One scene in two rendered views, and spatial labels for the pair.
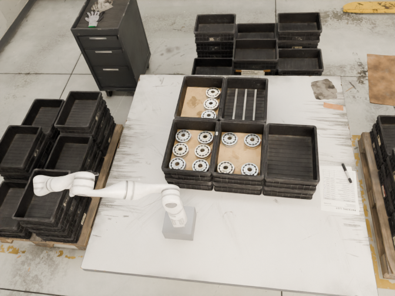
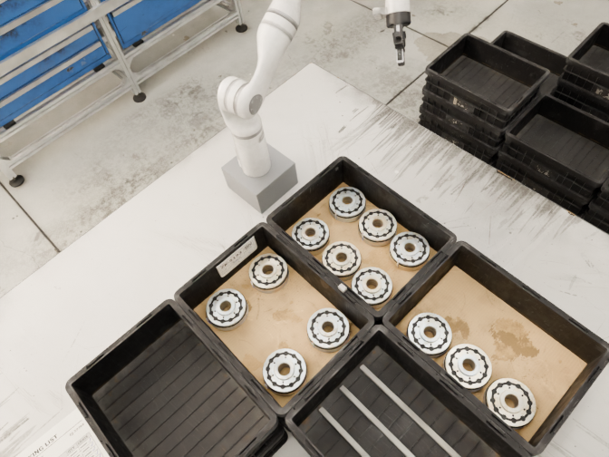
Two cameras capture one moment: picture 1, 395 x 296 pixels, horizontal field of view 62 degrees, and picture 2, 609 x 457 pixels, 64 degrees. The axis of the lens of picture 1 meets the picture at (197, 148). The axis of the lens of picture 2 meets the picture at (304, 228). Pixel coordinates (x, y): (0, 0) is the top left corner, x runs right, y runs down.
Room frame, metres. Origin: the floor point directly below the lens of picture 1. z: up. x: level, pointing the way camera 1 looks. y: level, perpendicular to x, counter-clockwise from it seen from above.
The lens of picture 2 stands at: (1.49, -0.56, 1.98)
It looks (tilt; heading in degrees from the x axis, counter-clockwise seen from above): 58 degrees down; 127
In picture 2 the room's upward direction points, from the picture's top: 9 degrees counter-clockwise
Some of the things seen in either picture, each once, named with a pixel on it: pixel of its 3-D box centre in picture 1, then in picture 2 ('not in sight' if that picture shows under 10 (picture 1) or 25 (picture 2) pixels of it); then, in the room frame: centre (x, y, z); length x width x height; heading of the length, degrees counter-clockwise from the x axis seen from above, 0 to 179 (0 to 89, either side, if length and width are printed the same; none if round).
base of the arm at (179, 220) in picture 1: (177, 213); (251, 147); (0.79, 0.17, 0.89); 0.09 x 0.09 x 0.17; 83
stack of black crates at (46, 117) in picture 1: (50, 127); not in sight; (2.13, 1.31, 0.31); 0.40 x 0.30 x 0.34; 165
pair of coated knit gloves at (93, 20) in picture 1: (92, 18); not in sight; (2.84, 0.74, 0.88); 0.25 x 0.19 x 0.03; 165
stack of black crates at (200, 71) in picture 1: (213, 76); not in sight; (2.48, -0.28, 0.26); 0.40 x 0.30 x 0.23; 75
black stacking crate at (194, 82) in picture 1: (201, 102); (487, 344); (1.59, -0.08, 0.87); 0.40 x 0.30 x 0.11; 163
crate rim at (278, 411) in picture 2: (240, 148); (271, 309); (1.12, -0.25, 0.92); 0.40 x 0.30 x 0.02; 163
